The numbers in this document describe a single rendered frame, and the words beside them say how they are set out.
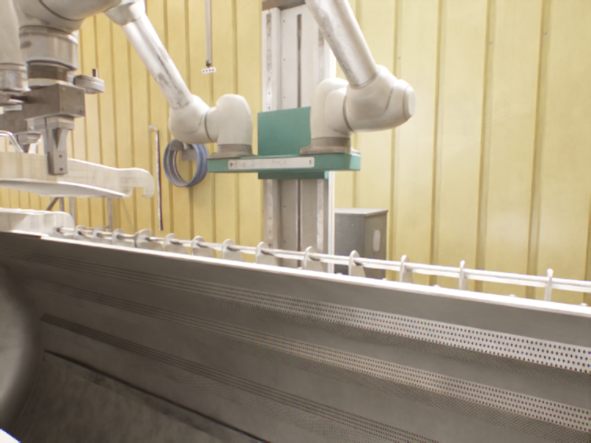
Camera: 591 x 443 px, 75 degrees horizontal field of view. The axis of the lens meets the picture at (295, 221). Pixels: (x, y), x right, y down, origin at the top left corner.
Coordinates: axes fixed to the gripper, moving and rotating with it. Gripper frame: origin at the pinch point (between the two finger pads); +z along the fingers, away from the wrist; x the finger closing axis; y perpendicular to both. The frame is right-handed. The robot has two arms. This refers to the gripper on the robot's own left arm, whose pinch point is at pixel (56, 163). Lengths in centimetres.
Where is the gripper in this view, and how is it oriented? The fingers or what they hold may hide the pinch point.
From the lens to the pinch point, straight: 85.6
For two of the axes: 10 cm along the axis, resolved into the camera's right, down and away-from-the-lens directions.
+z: 0.0, 10.0, 0.9
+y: -5.1, 0.8, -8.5
